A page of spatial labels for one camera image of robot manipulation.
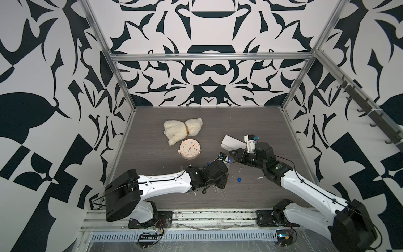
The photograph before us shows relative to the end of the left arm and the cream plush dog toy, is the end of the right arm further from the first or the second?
the cream plush dog toy

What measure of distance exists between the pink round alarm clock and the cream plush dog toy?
31mm

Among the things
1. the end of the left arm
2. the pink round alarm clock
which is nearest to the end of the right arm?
the end of the left arm

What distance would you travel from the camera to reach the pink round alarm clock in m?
0.95

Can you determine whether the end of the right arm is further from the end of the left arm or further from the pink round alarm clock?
the pink round alarm clock

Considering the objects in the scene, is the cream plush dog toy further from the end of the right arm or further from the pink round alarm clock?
the end of the right arm

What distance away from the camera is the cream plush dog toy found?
0.98 m

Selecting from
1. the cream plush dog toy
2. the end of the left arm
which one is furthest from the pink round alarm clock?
the end of the left arm
